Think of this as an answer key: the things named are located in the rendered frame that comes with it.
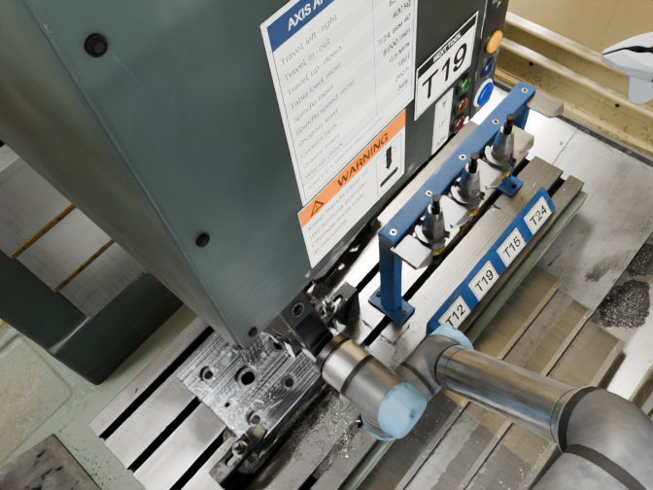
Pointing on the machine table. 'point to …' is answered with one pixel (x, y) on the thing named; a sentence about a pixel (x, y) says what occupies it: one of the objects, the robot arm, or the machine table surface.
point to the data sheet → (338, 78)
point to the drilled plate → (277, 416)
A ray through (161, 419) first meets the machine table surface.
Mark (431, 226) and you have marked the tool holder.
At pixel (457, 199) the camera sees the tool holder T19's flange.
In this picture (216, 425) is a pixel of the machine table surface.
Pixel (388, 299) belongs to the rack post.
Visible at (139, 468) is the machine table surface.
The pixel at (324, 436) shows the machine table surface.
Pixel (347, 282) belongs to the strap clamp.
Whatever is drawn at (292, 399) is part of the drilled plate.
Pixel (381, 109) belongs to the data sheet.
